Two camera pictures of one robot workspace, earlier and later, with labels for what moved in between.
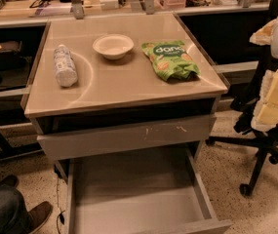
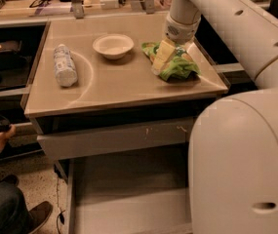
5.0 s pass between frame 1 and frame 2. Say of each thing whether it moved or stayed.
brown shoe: stayed
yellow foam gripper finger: moved
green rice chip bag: stayed
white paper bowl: stayed
